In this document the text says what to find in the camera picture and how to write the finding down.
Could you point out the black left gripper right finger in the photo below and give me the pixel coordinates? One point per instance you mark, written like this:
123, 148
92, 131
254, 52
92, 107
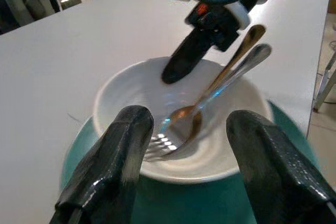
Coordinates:
275, 176

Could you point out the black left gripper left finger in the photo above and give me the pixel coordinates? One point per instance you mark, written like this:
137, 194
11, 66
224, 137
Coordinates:
105, 171

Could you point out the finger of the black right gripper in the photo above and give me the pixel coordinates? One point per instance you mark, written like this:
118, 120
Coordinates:
183, 61

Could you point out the silver metal fork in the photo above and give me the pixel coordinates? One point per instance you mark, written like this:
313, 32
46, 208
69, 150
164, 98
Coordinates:
252, 58

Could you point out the gold metal spoon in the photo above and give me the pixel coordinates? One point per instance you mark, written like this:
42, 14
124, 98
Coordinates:
183, 117

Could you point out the white ceramic bowl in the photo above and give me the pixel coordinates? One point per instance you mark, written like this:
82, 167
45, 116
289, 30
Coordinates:
126, 90

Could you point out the teal round plate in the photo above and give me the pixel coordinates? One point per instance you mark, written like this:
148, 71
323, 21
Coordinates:
189, 203

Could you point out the metal chair leg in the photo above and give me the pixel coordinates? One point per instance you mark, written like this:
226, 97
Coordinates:
326, 77

